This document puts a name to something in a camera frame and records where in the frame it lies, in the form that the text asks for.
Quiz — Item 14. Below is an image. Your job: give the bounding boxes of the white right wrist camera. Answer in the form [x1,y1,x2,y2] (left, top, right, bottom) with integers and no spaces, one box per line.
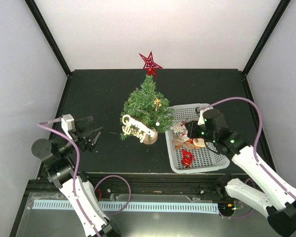
[196,106,213,126]

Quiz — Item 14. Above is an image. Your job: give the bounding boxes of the white slotted cable duct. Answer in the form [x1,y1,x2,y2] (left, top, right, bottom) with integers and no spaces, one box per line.
[32,200,219,214]

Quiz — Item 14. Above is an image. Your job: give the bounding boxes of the red gift box ornament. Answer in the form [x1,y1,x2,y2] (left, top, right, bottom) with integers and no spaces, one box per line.
[181,159,192,167]

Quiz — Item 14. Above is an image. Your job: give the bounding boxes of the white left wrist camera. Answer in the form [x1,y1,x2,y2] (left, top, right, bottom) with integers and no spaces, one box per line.
[61,114,75,140]

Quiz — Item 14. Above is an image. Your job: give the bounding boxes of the black frame post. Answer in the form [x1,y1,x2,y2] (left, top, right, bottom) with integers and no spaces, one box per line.
[25,0,72,77]
[242,0,291,76]

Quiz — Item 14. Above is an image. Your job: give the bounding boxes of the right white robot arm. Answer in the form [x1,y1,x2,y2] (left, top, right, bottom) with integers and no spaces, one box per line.
[186,107,296,237]

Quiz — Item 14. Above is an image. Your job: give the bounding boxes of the right circuit board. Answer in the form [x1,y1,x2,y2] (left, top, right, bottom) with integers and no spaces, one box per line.
[218,200,244,211]

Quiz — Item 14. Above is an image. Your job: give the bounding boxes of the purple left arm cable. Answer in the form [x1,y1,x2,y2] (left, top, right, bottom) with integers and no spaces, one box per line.
[37,118,132,237]

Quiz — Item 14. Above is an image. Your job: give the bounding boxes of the red reindeer ornament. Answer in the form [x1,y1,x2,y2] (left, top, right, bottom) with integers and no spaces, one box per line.
[181,149,195,163]

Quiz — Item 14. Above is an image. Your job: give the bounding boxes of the white perforated plastic basket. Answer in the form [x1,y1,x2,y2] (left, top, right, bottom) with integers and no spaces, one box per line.
[165,103,230,174]

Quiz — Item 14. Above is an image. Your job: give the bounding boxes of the left black frame post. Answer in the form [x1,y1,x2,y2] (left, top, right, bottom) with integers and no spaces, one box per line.
[25,0,72,77]

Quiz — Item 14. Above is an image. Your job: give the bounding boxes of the white string lights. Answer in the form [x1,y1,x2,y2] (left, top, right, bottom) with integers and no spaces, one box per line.
[130,98,160,126]

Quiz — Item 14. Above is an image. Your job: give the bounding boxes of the white snowflake ornament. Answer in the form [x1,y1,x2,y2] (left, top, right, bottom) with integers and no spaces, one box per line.
[170,122,186,134]

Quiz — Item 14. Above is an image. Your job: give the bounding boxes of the red star ornament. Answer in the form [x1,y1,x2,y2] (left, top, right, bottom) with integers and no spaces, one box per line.
[139,51,163,77]

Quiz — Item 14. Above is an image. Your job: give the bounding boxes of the right black frame post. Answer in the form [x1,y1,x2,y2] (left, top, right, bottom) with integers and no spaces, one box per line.
[242,0,291,76]

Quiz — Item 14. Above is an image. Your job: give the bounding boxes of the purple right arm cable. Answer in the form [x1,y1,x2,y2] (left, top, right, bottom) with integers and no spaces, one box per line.
[204,97,296,220]

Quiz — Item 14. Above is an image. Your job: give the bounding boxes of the gold merry christmas sign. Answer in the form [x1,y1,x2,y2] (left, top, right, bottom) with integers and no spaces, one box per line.
[121,115,157,143]

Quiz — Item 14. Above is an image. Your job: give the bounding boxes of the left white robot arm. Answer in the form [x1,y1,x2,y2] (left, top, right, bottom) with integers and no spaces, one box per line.
[31,114,121,237]

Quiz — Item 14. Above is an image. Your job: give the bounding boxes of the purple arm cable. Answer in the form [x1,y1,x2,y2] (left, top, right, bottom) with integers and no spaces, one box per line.
[37,118,132,237]
[204,97,296,220]

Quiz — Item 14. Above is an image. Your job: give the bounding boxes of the snowman ornament with hat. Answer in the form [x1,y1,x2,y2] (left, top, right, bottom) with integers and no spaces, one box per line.
[193,138,207,148]

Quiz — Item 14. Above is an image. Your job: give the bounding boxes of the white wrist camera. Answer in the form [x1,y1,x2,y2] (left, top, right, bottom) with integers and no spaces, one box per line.
[61,114,75,140]
[196,106,213,126]

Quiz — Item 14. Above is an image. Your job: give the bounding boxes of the small green christmas tree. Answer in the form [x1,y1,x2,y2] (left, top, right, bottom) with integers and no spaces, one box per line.
[120,75,174,143]

